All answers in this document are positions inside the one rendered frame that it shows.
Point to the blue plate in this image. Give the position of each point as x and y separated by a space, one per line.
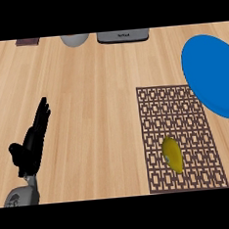
213 75

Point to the brown patterned placemat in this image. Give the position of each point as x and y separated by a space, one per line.
177 120

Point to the dark brown flat object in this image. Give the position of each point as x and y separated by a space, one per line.
27 42

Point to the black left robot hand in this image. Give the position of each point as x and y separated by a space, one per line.
31 145

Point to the white round bowl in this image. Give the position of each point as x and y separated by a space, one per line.
75 40

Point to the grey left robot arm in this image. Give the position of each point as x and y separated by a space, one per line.
23 195

